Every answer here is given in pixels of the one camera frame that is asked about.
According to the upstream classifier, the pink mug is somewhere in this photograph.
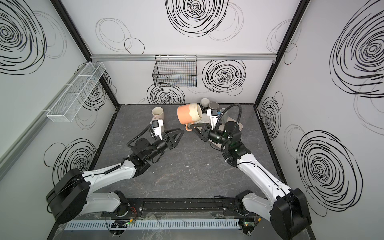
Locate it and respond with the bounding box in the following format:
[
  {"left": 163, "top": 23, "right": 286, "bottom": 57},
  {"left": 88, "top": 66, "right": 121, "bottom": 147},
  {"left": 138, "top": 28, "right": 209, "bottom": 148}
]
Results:
[{"left": 152, "top": 107, "right": 165, "bottom": 121}]

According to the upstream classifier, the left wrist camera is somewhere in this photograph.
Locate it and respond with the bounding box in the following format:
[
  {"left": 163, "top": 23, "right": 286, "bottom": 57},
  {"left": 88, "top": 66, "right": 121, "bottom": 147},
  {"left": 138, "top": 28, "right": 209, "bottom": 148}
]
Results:
[{"left": 150, "top": 119, "right": 165, "bottom": 140}]

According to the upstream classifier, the beige plastic tray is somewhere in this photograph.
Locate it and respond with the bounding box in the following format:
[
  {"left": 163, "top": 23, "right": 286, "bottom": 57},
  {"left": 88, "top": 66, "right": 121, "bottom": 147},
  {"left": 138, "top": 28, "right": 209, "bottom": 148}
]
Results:
[{"left": 199, "top": 120, "right": 241, "bottom": 139}]

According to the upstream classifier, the wide grey mug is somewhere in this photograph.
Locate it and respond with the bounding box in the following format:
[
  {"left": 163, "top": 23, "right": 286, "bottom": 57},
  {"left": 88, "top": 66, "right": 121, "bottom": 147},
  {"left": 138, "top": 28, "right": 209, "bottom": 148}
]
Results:
[{"left": 209, "top": 102, "right": 220, "bottom": 110}]

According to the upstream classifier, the tall grey mug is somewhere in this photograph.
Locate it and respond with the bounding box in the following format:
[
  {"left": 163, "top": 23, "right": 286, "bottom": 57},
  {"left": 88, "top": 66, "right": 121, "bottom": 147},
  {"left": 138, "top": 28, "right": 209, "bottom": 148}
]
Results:
[{"left": 220, "top": 108, "right": 228, "bottom": 120}]

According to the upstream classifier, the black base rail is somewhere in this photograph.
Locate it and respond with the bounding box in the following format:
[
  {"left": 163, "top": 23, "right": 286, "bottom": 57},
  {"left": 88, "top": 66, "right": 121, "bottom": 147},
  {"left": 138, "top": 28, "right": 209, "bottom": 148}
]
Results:
[{"left": 101, "top": 197, "right": 301, "bottom": 217}]

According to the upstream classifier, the orange and cream mug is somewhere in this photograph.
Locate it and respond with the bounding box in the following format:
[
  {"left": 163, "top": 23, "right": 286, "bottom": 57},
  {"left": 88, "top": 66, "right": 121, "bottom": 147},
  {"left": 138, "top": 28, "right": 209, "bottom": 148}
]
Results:
[{"left": 177, "top": 103, "right": 202, "bottom": 132}]

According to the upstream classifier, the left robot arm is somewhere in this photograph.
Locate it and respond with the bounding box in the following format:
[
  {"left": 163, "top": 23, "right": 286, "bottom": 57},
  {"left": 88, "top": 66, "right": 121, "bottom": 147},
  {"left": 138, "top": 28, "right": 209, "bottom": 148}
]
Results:
[{"left": 46, "top": 129, "right": 185, "bottom": 224}]

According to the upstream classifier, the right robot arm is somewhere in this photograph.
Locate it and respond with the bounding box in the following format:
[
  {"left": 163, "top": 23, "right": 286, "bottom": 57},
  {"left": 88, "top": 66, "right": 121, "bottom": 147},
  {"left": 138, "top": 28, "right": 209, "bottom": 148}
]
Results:
[{"left": 186, "top": 104, "right": 312, "bottom": 240}]

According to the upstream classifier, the small white mug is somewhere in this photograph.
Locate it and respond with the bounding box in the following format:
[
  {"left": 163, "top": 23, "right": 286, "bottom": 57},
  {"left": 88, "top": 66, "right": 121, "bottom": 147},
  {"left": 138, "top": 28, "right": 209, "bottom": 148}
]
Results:
[{"left": 200, "top": 98, "right": 211, "bottom": 108}]

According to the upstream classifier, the white wire shelf basket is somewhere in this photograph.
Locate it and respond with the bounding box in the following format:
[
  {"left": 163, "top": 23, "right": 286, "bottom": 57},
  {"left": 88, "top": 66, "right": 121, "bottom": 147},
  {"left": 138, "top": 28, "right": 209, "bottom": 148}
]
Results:
[{"left": 46, "top": 62, "right": 106, "bottom": 123}]

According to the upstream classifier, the black wire basket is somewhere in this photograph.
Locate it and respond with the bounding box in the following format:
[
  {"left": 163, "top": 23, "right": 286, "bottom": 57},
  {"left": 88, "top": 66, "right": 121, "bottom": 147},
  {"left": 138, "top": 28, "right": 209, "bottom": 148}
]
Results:
[{"left": 152, "top": 55, "right": 198, "bottom": 87}]

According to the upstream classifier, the white slotted cable duct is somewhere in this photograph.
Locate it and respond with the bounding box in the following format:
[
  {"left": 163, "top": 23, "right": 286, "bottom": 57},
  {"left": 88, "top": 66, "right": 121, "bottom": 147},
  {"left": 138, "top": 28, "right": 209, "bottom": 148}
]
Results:
[{"left": 64, "top": 219, "right": 241, "bottom": 231}]

